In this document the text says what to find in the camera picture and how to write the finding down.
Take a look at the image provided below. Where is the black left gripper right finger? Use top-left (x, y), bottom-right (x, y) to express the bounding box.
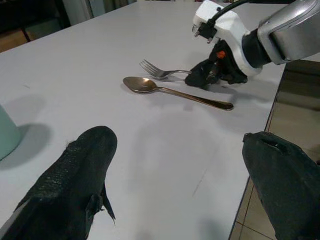
top-left (241, 131), bottom-right (320, 240)

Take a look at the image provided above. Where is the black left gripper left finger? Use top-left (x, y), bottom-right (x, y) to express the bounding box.
top-left (0, 125), bottom-right (119, 240)

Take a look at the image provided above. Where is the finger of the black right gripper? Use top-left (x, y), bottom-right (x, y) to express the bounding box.
top-left (184, 59), bottom-right (221, 91)
top-left (220, 72), bottom-right (249, 85)

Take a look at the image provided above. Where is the silver metal fork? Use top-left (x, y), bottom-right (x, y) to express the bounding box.
top-left (139, 59), bottom-right (193, 81)

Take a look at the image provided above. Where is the bronze metal spoon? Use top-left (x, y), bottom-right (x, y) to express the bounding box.
top-left (122, 76), bottom-right (235, 111)

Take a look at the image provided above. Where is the pale green cup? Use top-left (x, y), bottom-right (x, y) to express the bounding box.
top-left (0, 103), bottom-right (22, 161)

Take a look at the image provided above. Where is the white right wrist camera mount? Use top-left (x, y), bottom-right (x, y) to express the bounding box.
top-left (192, 0), bottom-right (263, 76)

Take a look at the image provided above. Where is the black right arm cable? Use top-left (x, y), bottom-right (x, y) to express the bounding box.
top-left (212, 0), bottom-right (252, 27)

